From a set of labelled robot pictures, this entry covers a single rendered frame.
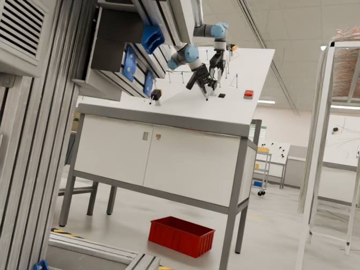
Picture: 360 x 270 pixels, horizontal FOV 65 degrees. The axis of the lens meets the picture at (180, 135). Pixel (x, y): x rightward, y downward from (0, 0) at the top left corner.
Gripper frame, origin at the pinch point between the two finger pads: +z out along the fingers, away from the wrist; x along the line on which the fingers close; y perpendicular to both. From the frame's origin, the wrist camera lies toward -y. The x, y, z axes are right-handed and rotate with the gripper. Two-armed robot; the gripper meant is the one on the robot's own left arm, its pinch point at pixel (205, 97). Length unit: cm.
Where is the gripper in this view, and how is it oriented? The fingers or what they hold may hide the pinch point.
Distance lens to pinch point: 174.8
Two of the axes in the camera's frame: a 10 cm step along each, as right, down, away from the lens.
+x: -2.7, -3.6, 8.9
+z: 4.3, 7.9, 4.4
